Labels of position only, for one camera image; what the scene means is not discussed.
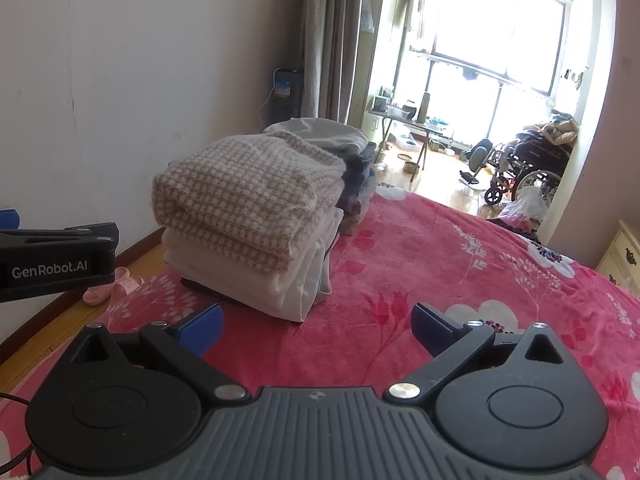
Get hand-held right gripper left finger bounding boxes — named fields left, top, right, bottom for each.
left=71, top=302, right=251, bottom=404

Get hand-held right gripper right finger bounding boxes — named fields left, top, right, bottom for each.
left=382, top=301, right=571, bottom=404

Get beige houndstooth coat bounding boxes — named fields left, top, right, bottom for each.
left=151, top=131, right=347, bottom=274

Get folded white clothes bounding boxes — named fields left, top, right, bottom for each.
left=162, top=207, right=347, bottom=324

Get pink slipper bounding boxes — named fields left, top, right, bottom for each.
left=82, top=280, right=120, bottom=307
left=112, top=267, right=146, bottom=297

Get pink floral blanket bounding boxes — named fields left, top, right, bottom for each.
left=0, top=185, right=640, bottom=480

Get white plastic bag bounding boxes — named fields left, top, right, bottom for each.
left=499, top=186, right=552, bottom=224

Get black wheelchair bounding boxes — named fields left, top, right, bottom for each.
left=460, top=120, right=581, bottom=209

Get cream nightstand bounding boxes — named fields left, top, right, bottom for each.
left=595, top=219, right=640, bottom=299

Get folding table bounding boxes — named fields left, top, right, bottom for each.
left=368, top=106, right=452, bottom=172

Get folded grey-white cloth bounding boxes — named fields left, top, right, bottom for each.
left=262, top=117, right=369, bottom=154

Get blue electronic device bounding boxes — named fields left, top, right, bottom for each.
left=272, top=67, right=304, bottom=117

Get beige jacket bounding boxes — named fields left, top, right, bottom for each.
left=529, top=111, right=582, bottom=149

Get grey curtain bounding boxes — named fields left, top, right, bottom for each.
left=299, top=0, right=367, bottom=127

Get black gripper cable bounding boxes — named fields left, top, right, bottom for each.
left=0, top=391, right=40, bottom=479

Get white charging cable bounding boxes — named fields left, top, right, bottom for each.
left=257, top=84, right=277, bottom=129

